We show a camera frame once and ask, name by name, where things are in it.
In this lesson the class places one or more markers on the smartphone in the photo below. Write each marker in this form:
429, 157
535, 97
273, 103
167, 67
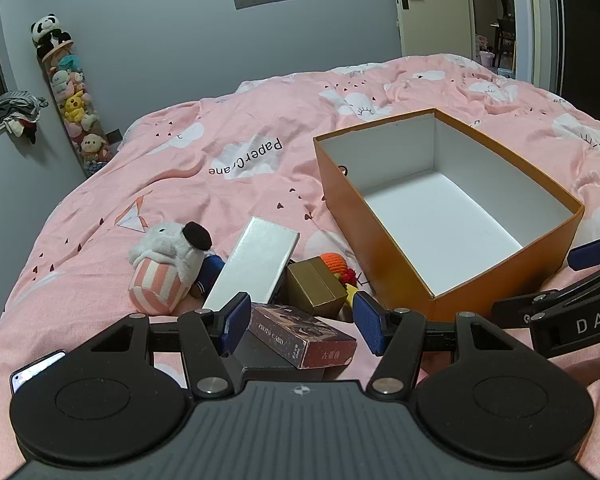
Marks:
35, 372

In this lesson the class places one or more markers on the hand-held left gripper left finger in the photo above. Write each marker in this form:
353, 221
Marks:
235, 321

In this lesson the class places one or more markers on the grey plush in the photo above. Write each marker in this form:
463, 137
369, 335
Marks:
165, 265

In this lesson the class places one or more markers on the dark chair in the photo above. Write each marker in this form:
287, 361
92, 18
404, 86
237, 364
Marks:
505, 40

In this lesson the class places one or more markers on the orange yellow knitted toy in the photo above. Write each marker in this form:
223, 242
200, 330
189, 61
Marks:
332, 264

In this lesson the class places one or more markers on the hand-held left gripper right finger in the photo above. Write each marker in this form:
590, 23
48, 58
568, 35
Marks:
370, 326

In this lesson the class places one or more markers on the pink printed blanket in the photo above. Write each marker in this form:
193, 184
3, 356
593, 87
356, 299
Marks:
180, 200

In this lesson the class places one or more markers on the pink bin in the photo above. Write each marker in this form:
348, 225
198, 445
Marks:
486, 58

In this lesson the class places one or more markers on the dark grey box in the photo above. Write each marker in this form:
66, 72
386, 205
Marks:
261, 361

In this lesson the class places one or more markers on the orange cardboard box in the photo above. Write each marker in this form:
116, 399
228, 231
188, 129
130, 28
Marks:
360, 230

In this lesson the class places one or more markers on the gold gift box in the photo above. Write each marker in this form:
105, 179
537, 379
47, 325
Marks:
312, 287

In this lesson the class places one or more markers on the panda plush toy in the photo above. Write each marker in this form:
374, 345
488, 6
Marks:
49, 32

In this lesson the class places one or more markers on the white door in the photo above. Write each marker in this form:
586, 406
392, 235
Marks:
435, 20

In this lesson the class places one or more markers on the pile of grey clothes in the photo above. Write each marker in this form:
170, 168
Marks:
12, 110

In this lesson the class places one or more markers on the dark red card box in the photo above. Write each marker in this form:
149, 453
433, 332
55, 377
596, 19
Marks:
300, 331

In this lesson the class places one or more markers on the clear tube of plush toys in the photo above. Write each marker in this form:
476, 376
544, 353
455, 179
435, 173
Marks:
77, 110

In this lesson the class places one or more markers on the long silver white box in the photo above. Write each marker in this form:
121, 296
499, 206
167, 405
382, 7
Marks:
255, 265

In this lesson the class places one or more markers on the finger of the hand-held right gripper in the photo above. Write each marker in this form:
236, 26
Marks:
512, 310
594, 252

